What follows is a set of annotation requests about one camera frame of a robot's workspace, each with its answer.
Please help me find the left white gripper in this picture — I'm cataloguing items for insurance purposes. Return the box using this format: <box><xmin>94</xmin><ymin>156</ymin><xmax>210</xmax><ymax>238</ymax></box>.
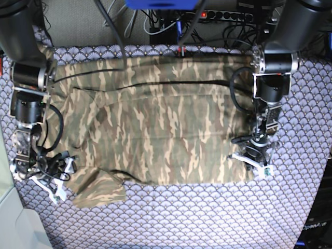
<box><xmin>228</xmin><ymin>142</ymin><xmax>278</xmax><ymax>179</ymax></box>

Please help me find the patterned blue tablecloth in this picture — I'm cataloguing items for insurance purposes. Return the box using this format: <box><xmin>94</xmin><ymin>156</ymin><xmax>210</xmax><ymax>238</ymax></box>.
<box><xmin>15</xmin><ymin>29</ymin><xmax>331</xmax><ymax>248</ymax></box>

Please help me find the camouflage T-shirt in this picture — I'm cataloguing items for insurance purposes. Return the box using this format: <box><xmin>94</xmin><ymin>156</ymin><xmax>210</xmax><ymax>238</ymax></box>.
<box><xmin>51</xmin><ymin>54</ymin><xmax>254</xmax><ymax>208</ymax></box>

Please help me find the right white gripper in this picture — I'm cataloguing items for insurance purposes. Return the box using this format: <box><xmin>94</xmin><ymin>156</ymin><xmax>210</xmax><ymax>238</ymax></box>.
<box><xmin>29</xmin><ymin>156</ymin><xmax>77</xmax><ymax>204</ymax></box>

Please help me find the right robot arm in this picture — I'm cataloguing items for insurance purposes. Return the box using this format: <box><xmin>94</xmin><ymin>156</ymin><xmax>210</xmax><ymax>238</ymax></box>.
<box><xmin>1</xmin><ymin>1</ymin><xmax>76</xmax><ymax>204</ymax></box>

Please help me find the black box under table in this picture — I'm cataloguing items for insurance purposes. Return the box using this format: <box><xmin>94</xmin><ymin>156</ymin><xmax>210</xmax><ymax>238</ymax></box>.
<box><xmin>149</xmin><ymin>26</ymin><xmax>177</xmax><ymax>45</ymax></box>

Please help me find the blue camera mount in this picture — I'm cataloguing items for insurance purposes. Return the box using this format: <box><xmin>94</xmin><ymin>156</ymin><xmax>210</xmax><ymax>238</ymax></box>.
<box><xmin>126</xmin><ymin>0</ymin><xmax>199</xmax><ymax>10</ymax></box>

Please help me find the black OpenArm case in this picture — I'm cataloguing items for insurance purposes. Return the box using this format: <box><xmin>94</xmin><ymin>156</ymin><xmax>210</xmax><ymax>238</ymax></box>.
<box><xmin>294</xmin><ymin>158</ymin><xmax>331</xmax><ymax>248</ymax></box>

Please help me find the red black table clamp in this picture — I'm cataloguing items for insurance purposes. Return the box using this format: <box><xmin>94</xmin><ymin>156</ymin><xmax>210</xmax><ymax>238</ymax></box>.
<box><xmin>177</xmin><ymin>46</ymin><xmax>186</xmax><ymax>58</ymax></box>

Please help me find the white plastic bin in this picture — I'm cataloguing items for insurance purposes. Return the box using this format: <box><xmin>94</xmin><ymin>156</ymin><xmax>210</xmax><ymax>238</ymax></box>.
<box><xmin>1</xmin><ymin>135</ymin><xmax>52</xmax><ymax>248</ymax></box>

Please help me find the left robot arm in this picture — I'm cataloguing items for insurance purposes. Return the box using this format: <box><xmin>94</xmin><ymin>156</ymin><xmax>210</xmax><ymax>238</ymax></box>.
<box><xmin>229</xmin><ymin>1</ymin><xmax>331</xmax><ymax>178</ymax></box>

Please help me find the black power strip red switch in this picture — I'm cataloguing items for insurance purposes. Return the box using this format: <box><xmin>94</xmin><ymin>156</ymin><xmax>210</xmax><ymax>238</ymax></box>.
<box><xmin>200</xmin><ymin>10</ymin><xmax>254</xmax><ymax>23</ymax></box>

